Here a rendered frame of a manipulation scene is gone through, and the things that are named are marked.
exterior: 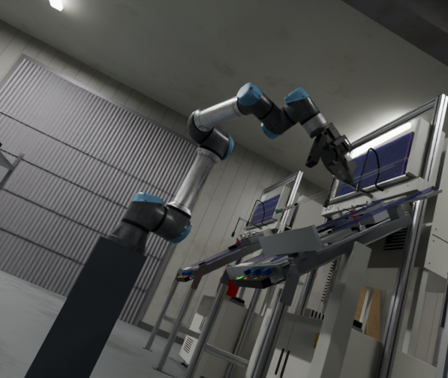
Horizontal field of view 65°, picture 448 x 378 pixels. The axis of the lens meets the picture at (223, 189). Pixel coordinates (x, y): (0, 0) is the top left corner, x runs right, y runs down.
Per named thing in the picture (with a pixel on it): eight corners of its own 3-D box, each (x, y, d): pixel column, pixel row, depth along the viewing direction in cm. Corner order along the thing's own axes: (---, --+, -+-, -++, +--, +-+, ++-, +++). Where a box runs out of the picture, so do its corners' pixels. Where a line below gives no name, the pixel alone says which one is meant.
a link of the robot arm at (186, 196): (142, 229, 145) (202, 121, 159) (171, 244, 153) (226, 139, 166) (154, 233, 135) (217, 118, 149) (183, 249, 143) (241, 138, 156)
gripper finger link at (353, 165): (367, 173, 116) (350, 151, 117) (356, 182, 114) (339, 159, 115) (361, 176, 119) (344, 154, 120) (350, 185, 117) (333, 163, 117)
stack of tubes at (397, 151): (402, 175, 170) (413, 130, 179) (338, 196, 217) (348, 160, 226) (422, 187, 172) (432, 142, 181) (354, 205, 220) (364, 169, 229)
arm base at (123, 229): (104, 238, 125) (118, 213, 129) (106, 241, 139) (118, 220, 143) (143, 255, 127) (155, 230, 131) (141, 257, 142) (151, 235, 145)
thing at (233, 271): (285, 281, 137) (278, 264, 138) (230, 279, 198) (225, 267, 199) (287, 280, 137) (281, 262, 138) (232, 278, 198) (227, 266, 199)
